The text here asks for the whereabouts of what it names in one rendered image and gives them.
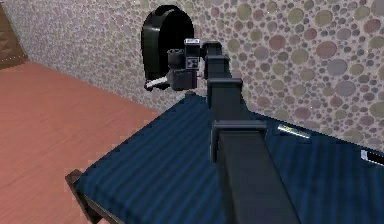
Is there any blue striped bed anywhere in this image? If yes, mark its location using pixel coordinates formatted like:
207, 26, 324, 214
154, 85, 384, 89
64, 90, 384, 224

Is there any pale slim pen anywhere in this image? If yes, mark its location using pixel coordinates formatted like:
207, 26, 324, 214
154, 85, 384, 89
277, 123, 312, 140

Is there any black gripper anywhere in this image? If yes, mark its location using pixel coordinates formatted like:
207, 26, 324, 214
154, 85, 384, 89
145, 48, 199, 92

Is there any black and white phone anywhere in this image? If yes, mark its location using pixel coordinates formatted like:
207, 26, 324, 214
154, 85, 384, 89
360, 149, 384, 168

